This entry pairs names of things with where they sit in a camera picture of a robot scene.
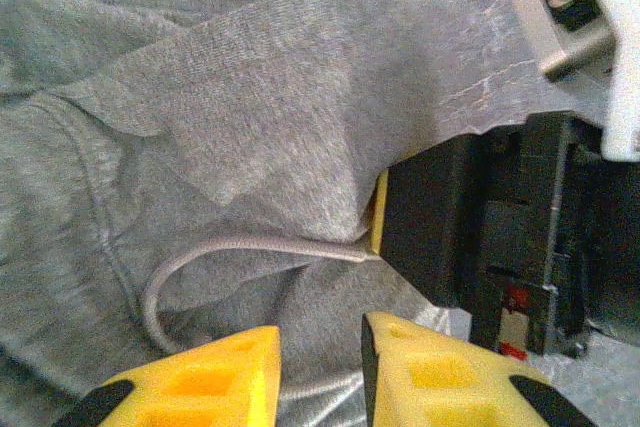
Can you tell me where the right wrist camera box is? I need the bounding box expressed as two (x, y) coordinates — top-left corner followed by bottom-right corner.
(512, 0), (640, 163)

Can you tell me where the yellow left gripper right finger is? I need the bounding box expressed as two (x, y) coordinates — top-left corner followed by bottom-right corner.
(361, 310), (599, 427)

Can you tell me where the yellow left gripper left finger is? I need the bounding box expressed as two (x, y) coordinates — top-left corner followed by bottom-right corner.
(52, 325), (282, 427)

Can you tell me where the grey drawstring garment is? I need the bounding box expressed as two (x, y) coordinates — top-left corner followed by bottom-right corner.
(0, 0), (609, 427)

